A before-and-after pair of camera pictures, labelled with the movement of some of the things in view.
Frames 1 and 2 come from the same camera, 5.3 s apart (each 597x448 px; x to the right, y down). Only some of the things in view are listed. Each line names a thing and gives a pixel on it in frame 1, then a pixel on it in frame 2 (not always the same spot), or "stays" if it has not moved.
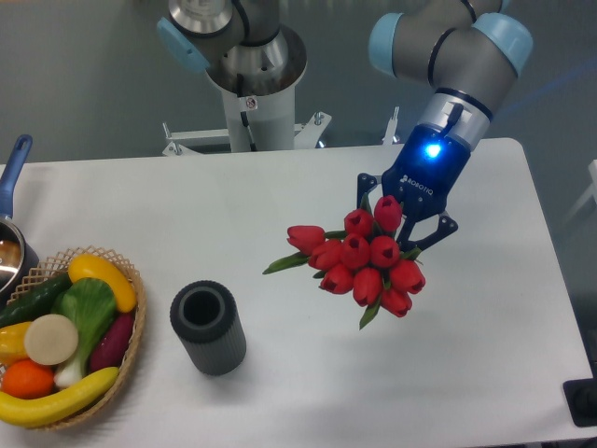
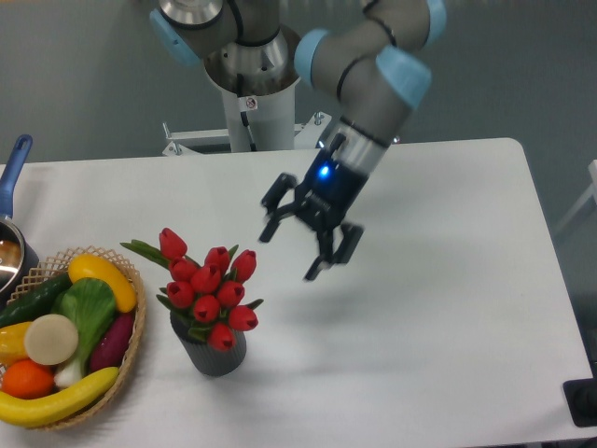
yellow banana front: x=35 y=412 stays
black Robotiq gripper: x=425 y=172 to x=324 y=201
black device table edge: x=581 y=399 stays
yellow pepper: x=12 y=343 stays
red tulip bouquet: x=365 y=259 to x=209 y=297
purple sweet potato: x=110 y=343 stays
